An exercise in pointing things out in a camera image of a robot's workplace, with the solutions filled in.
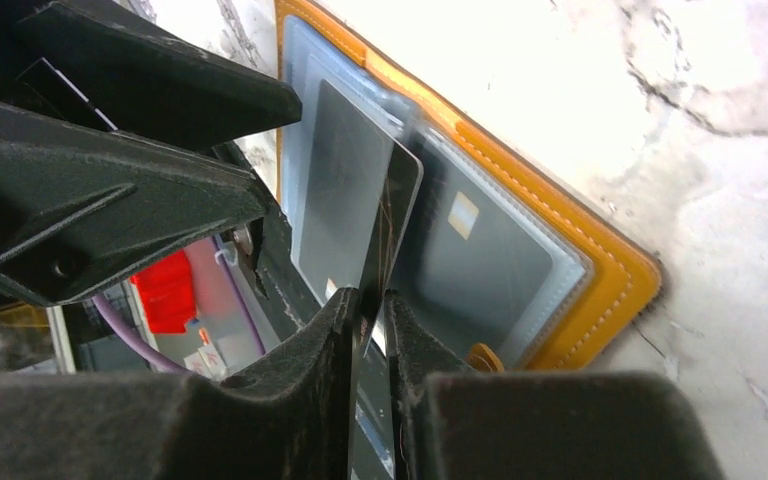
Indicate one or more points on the yellow-brown card holder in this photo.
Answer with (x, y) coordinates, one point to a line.
(626, 278)

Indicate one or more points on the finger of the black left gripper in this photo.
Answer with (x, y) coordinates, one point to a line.
(149, 82)
(82, 209)

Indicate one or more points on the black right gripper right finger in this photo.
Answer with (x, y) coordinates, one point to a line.
(453, 422)

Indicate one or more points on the black card with chip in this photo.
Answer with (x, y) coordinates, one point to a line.
(467, 267)

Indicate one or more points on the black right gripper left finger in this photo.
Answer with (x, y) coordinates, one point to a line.
(289, 415)

